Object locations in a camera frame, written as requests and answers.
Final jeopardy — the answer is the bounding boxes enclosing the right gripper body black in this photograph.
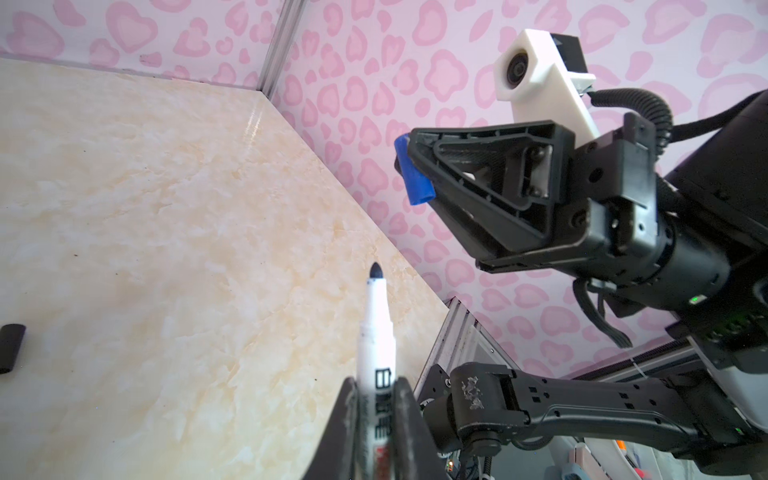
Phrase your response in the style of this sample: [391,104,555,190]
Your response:
[478,113,731,312]

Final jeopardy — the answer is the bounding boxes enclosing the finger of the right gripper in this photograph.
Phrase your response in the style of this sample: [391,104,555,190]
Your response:
[408,121,575,252]

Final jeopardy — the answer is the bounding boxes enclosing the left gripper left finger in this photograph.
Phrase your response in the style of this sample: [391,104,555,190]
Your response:
[303,377,359,480]

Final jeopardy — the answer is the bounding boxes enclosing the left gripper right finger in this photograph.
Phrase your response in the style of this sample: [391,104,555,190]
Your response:
[393,377,448,480]

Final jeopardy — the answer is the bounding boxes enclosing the blue pen cap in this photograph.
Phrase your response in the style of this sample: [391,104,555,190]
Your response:
[394,133,436,206]

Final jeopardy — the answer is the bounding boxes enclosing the white marker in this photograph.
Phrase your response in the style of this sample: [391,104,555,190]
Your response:
[356,262,397,479]

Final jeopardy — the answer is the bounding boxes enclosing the black pen cap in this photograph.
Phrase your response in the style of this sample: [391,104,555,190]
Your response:
[0,324,26,375]

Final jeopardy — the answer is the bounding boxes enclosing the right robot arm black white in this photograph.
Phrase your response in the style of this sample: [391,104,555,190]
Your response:
[396,89,767,476]

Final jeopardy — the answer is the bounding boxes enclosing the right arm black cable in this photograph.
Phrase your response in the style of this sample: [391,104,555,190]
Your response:
[587,88,676,157]

